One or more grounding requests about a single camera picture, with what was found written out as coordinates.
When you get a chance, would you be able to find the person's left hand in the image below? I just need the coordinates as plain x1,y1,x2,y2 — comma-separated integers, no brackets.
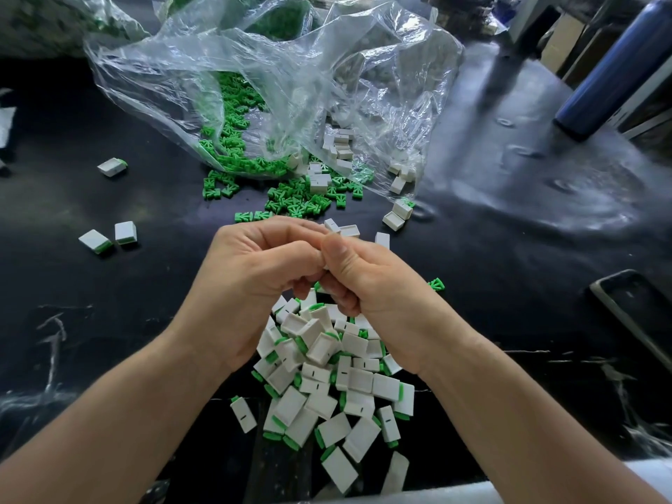
168,216,335,376

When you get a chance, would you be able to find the person's right hand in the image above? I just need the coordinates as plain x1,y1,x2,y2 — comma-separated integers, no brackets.
318,230,479,376

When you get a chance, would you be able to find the pile of assembled white-green pieces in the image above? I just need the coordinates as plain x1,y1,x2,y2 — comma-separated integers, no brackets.
250,283,417,496

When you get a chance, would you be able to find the heap of white caps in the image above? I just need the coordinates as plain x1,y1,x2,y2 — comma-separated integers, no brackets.
304,120,419,250

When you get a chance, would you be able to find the pile of green clips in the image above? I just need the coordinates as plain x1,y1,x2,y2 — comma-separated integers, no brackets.
199,70,447,293

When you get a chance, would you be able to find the person's right forearm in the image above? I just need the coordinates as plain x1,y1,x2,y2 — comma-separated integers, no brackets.
433,332,672,504

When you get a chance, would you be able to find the person's left forearm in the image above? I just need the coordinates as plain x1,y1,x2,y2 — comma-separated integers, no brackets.
0,332,227,504

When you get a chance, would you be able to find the clear plastic bag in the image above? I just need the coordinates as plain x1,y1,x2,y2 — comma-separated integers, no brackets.
84,0,466,185

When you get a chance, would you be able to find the black smartphone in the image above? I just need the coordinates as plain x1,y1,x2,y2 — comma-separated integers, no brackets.
589,269,672,372

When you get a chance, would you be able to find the plastic bag full of green pieces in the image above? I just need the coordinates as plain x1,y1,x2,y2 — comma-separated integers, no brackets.
157,0,316,40

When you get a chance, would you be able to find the white paper sheet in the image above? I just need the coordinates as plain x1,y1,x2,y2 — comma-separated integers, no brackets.
0,104,17,151

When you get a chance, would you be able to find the brown cardboard box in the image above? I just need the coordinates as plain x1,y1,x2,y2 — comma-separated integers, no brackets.
540,13,587,74

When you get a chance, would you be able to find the blue cylinder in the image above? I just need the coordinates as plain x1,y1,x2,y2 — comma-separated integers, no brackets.
554,0,672,141

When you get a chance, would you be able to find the large bag of assembled pieces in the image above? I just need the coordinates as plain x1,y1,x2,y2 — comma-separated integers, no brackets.
0,0,151,57

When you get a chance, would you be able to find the white metal frame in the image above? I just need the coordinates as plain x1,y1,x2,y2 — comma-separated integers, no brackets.
509,0,672,69

